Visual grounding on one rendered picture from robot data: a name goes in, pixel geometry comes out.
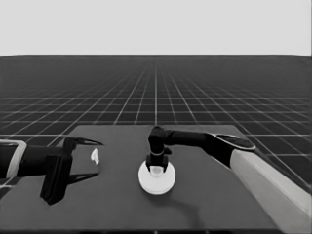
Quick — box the large thick white disc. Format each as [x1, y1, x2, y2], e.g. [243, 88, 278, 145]
[137, 159, 176, 196]

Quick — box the small white T-shaped piece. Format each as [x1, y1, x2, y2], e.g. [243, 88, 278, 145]
[90, 147, 100, 166]

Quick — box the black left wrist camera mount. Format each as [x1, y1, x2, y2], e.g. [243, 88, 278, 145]
[39, 153, 73, 207]

